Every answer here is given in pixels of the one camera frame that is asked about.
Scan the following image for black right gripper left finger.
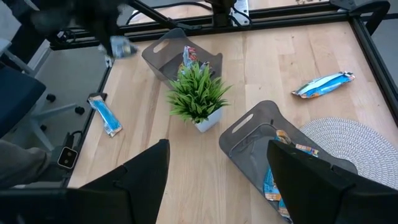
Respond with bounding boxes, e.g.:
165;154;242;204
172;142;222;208
0;139;171;224

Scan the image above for dark blue office chair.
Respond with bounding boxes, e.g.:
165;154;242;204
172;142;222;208
0;60;85;152

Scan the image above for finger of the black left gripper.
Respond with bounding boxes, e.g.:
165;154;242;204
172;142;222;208
96;18;121;58

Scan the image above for person's leg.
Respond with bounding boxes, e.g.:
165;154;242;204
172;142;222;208
0;139;51;189

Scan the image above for white mounting bracket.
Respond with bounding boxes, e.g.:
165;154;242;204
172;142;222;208
229;0;252;27

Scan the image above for black table-level camera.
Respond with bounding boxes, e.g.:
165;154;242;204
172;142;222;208
57;145;79;171

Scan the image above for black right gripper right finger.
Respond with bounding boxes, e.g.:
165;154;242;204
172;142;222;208
266;139;398;224

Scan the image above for grey translucent plastic bin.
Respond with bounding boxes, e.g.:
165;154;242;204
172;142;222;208
141;27;224;90
218;99;359;224

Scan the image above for granola bar colourful squares strip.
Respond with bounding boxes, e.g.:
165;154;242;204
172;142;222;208
294;142;320;157

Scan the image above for blue granola bar colourful squares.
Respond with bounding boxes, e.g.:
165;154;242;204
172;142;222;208
88;94;124;138

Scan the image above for brown orange granola bar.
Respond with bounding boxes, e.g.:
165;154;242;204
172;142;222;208
275;129;292;146

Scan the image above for green plant in white pot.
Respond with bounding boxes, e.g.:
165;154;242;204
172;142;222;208
166;61;233;134

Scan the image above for round grey woven placemat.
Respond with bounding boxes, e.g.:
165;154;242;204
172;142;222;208
299;116;398;191

